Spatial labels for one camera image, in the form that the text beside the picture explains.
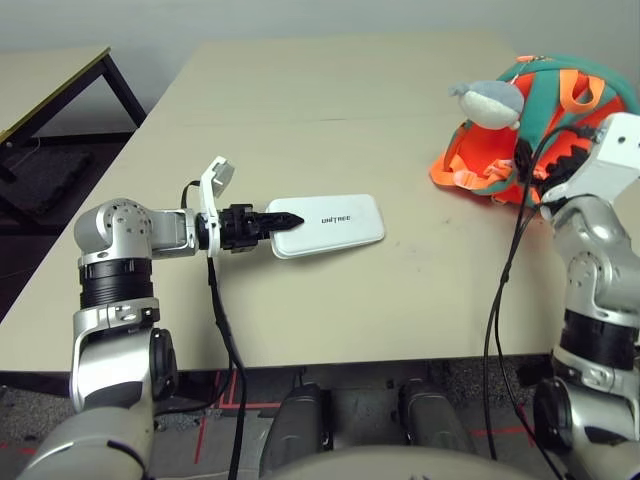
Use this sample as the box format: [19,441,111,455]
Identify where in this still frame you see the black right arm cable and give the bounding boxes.
[482,122,601,461]
[493,122,601,480]

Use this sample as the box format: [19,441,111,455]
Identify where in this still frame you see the black foam mat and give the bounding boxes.
[0,147,96,216]

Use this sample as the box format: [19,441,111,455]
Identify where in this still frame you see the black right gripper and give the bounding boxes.
[514,137,597,190]

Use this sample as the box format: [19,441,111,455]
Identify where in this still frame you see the grey robot torso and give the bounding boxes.
[259,444,541,480]

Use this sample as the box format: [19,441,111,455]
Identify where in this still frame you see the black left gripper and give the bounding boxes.
[218,202,307,253]

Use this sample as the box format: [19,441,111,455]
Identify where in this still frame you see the beige side table black frame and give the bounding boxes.
[0,45,149,184]

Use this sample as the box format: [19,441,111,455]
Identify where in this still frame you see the dark grey robot left leg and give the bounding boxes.
[259,382,331,471]

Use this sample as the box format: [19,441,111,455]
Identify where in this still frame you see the dark grey robot right leg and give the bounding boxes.
[397,379,476,454]

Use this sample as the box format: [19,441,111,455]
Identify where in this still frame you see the flat black left arm cable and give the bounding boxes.
[180,179,249,480]

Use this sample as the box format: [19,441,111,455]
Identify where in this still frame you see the dark grey robot leg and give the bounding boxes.
[397,379,476,454]
[259,382,331,471]

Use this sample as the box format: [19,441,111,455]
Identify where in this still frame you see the red floor tape lines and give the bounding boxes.
[193,368,282,465]

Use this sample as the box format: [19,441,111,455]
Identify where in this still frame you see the red floor tape cross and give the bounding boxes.
[469,402,541,446]

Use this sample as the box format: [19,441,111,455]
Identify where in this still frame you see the grey white plush toy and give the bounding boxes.
[447,79,526,132]

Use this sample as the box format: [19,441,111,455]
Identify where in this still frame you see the green orange backpack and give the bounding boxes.
[428,53,640,206]

